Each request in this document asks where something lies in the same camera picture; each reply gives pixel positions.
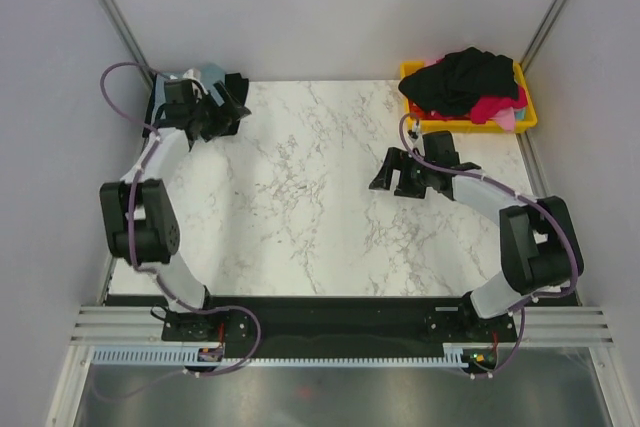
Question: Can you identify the red t shirt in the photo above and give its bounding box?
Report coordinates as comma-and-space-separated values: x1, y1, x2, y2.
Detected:
406, 100, 452, 121

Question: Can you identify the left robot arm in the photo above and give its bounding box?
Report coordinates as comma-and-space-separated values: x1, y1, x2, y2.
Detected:
99, 74, 251, 340

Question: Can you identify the aluminium front rail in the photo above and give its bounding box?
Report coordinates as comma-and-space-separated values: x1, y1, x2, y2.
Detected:
70, 306, 614, 348

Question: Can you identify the folded black t shirt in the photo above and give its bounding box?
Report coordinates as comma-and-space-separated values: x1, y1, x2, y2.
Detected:
142, 72, 250, 138

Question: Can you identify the teal t shirt in bin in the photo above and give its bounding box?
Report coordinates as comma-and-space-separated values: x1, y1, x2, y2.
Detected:
514, 107, 527, 122

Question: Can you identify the aluminium frame post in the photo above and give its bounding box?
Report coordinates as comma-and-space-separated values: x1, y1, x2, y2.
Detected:
98, 0, 148, 65
520, 0, 570, 72

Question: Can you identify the left aluminium frame post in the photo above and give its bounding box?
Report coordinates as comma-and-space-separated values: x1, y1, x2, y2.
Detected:
98, 0, 148, 65

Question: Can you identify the blue-grey t shirt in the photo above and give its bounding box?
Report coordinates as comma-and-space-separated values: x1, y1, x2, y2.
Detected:
147, 63, 226, 121

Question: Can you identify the light pink t shirt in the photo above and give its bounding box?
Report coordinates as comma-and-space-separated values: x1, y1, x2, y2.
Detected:
490, 107, 518, 132

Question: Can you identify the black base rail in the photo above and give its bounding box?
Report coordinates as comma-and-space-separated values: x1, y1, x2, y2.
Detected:
104, 295, 584, 361

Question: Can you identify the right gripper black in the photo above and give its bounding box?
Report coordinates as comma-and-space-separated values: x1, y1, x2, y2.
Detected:
369, 147, 436, 200

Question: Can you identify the white slotted cable duct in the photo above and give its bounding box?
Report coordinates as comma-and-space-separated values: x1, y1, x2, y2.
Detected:
91, 346, 468, 368

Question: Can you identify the right aluminium frame post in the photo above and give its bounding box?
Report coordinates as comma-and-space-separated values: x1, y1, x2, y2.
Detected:
520, 0, 570, 72

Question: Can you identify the crumpled black t shirt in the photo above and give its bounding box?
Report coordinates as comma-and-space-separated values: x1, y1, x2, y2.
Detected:
398, 47, 520, 117

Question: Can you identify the yellow plastic bin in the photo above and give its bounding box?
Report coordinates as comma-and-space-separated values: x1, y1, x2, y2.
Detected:
403, 62, 538, 134

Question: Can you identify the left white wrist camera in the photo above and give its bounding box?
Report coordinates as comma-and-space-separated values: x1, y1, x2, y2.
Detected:
166, 68, 209, 95

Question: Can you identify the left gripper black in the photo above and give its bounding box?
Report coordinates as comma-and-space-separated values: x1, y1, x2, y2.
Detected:
189, 82, 250, 143

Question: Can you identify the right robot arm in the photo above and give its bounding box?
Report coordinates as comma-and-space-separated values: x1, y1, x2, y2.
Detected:
369, 131, 584, 341

